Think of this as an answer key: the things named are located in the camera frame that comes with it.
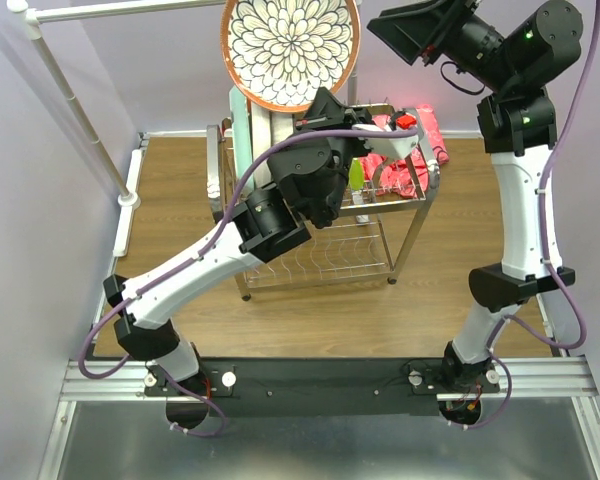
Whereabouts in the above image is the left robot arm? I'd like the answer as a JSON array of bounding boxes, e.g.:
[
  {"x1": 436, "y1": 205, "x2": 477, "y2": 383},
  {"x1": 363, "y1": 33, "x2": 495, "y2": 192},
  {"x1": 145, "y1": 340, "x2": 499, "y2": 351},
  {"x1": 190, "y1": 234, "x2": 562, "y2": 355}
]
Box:
[{"x1": 104, "y1": 88, "x2": 397, "y2": 395}]

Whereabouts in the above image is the flower plate brown rim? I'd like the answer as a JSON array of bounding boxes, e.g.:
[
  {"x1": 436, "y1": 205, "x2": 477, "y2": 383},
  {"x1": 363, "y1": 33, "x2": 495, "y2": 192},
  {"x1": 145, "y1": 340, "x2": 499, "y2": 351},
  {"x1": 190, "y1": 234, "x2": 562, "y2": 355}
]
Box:
[
  {"x1": 270, "y1": 112, "x2": 294, "y2": 145},
  {"x1": 220, "y1": 0, "x2": 360, "y2": 113}
]

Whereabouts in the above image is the steel wire dish rack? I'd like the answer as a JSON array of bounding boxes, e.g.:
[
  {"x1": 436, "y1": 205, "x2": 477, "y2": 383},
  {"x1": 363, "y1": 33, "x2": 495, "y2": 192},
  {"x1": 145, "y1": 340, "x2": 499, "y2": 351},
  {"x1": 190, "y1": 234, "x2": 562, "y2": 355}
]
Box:
[{"x1": 235, "y1": 107, "x2": 440, "y2": 301}]

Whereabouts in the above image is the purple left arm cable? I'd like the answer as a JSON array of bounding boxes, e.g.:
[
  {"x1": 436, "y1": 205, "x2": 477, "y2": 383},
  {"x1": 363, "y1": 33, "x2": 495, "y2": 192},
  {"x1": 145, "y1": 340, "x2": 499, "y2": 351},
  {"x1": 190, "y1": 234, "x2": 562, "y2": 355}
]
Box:
[{"x1": 77, "y1": 127, "x2": 424, "y2": 437}]

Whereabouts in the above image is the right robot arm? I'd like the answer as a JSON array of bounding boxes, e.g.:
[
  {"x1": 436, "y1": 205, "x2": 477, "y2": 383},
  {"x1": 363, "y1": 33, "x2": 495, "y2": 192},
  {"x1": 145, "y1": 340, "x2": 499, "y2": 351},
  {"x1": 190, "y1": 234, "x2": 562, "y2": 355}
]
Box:
[{"x1": 368, "y1": 1, "x2": 583, "y2": 392}]

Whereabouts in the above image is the pink printed garment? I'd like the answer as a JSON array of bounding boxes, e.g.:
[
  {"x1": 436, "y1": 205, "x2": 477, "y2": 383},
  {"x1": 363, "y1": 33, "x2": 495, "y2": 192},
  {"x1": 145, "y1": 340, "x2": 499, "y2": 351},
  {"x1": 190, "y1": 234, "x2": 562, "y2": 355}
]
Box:
[{"x1": 359, "y1": 104, "x2": 450, "y2": 199}]

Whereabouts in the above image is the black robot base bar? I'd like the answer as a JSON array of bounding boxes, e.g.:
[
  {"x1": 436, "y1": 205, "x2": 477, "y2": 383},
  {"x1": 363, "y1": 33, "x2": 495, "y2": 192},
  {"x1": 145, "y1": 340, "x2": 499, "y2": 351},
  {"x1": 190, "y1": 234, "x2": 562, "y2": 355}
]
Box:
[{"x1": 145, "y1": 358, "x2": 500, "y2": 421}]

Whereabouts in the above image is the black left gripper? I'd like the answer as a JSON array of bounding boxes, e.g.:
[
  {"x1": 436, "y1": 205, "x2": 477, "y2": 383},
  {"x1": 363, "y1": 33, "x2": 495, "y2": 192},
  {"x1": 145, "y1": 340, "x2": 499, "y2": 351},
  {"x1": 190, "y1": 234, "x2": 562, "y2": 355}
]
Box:
[{"x1": 294, "y1": 90, "x2": 380, "y2": 223}]

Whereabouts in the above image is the lime green plate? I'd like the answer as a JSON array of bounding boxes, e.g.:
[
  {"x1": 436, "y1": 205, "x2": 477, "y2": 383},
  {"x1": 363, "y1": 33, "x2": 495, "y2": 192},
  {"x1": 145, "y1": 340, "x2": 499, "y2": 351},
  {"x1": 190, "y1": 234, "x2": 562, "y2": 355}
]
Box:
[{"x1": 349, "y1": 158, "x2": 366, "y2": 192}]

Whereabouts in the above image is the white clothes rail frame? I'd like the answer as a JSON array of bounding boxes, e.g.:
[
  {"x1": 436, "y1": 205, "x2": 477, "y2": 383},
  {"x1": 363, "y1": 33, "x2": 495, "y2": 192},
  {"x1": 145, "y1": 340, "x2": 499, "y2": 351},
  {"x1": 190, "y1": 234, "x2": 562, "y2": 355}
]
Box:
[{"x1": 6, "y1": 1, "x2": 219, "y2": 259}]

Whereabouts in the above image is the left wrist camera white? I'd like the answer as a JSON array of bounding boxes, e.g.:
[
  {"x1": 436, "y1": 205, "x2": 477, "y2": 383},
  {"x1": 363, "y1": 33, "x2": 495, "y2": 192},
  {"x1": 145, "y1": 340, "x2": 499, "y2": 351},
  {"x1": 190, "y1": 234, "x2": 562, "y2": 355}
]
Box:
[{"x1": 352, "y1": 113, "x2": 421, "y2": 160}]

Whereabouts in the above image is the mint rectangular plate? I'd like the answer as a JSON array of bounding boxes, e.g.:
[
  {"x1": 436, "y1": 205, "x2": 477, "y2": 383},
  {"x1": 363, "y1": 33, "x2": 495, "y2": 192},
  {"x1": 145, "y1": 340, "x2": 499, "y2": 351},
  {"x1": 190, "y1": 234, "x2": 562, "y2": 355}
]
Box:
[{"x1": 229, "y1": 86, "x2": 253, "y2": 180}]

